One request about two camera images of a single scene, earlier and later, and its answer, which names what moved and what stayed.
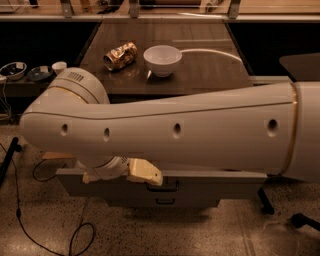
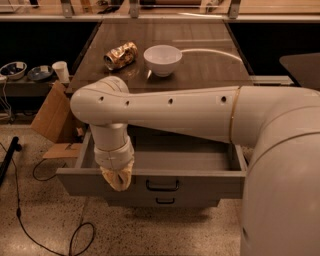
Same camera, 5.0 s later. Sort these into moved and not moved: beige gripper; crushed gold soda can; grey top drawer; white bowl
Moved: beige gripper
Not moved: crushed gold soda can; grey top drawer; white bowl
